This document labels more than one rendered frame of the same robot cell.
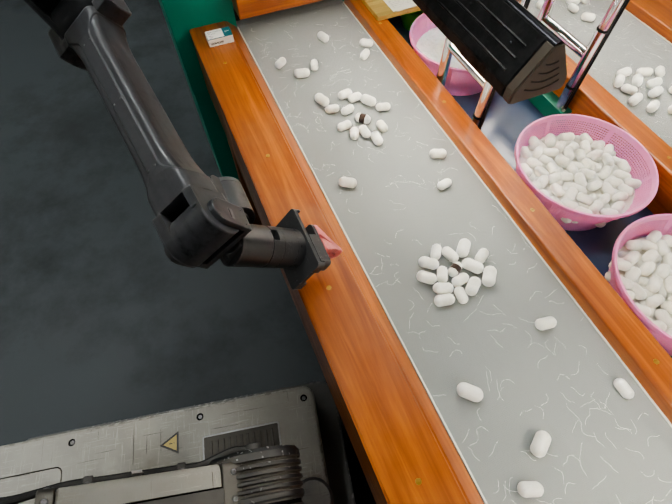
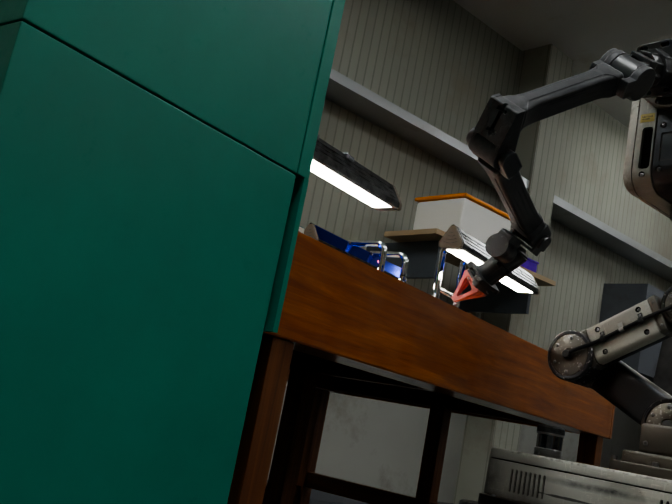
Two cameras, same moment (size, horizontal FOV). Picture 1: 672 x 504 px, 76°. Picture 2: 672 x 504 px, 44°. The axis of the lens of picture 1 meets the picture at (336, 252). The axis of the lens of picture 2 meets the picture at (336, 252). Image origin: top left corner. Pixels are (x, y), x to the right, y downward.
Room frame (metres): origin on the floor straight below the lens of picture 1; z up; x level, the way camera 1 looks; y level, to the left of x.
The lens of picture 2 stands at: (1.58, 1.59, 0.46)
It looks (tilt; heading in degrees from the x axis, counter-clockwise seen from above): 12 degrees up; 241
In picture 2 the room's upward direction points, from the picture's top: 11 degrees clockwise
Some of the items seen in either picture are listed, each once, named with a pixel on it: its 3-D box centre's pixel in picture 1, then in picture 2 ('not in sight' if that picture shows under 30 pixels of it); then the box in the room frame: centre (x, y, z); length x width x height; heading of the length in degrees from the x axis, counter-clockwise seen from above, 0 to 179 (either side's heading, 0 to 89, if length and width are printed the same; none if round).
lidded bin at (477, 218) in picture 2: not in sight; (461, 229); (-1.44, -2.35, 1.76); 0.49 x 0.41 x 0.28; 11
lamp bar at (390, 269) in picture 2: not in sight; (358, 256); (0.04, -1.02, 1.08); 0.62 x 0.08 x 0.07; 23
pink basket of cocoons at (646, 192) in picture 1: (574, 177); not in sight; (0.57, -0.49, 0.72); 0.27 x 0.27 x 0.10
